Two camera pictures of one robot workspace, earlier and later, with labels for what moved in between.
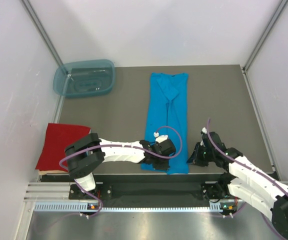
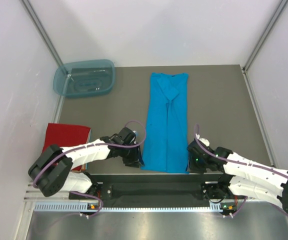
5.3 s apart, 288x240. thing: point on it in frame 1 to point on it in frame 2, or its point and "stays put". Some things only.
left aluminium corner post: x=42 y=30 stays put
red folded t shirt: x=58 y=137 stays put
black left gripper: x=164 y=166 to x=135 y=159
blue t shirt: x=168 y=105 stays put
